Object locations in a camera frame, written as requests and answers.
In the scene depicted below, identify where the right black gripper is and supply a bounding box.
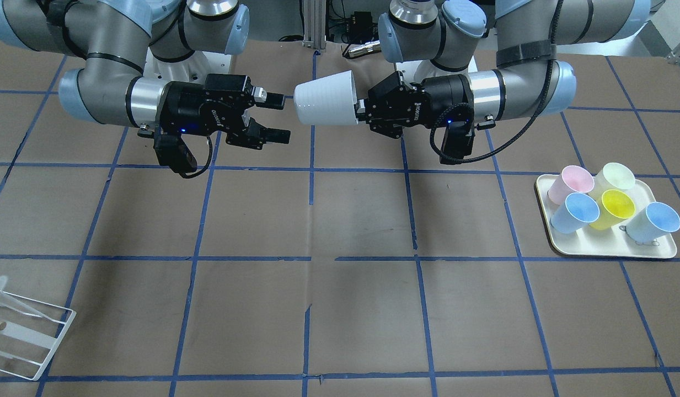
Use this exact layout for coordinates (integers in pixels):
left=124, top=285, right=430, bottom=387
left=158, top=74, right=291, bottom=148

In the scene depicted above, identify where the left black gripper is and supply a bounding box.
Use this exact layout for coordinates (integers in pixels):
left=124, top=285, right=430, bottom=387
left=355, top=71, right=473, bottom=138

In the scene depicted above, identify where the grey plastic cup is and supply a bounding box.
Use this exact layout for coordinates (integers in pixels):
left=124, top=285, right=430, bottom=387
left=293, top=71, right=359, bottom=126

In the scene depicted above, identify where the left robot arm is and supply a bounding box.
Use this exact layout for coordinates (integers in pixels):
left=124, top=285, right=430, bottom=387
left=355, top=1, right=650, bottom=138

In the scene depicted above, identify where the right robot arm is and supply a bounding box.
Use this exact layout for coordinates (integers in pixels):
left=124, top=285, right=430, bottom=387
left=0, top=1, right=290, bottom=150

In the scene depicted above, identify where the pink plastic cup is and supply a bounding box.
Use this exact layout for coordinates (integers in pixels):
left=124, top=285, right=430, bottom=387
left=548, top=165, right=595, bottom=206

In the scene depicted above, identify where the blue cup far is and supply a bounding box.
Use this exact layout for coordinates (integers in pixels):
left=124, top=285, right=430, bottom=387
left=550, top=192, right=600, bottom=234

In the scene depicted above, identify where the blue cup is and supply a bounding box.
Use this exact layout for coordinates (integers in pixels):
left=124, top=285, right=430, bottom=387
left=550, top=192, right=600, bottom=234
left=625, top=202, right=680, bottom=244

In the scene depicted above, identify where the cream white plastic cup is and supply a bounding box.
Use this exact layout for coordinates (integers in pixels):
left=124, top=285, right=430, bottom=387
left=588, top=162, right=636, bottom=200

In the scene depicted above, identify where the yellow plastic cup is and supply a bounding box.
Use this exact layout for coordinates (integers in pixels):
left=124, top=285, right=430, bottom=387
left=589, top=190, right=636, bottom=230

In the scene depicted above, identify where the blue cup near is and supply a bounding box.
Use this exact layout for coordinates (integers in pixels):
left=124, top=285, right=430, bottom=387
left=625, top=202, right=680, bottom=244

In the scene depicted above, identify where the cream plastic tray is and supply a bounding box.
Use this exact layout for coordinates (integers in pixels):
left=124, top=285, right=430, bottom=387
left=534, top=174, right=678, bottom=259

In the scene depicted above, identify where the black camera cable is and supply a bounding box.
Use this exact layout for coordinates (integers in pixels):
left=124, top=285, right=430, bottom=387
left=456, top=55, right=558, bottom=165

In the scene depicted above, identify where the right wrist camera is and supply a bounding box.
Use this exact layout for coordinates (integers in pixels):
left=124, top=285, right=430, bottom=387
left=153, top=131, right=197, bottom=174

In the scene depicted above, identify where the aluminium frame post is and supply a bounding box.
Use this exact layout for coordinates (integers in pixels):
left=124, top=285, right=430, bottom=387
left=302, top=0, right=327, bottom=53

